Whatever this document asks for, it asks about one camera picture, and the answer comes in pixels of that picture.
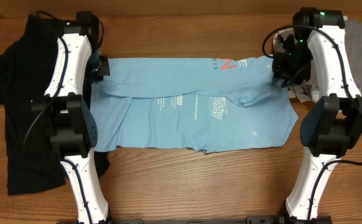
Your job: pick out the grey folded shorts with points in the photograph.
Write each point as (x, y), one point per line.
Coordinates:
(353, 45)

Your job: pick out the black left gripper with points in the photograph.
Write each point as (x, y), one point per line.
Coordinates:
(104, 70)

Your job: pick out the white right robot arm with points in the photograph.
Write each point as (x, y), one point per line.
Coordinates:
(332, 126)

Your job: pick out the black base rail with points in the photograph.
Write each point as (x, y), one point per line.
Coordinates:
(193, 221)

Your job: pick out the light blue t-shirt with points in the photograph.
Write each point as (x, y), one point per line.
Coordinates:
(206, 104)

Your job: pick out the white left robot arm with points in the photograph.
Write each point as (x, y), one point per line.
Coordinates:
(64, 115)

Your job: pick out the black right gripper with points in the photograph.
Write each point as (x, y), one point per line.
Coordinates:
(280, 73)

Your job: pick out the black shirt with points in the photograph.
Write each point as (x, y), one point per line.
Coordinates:
(26, 69)

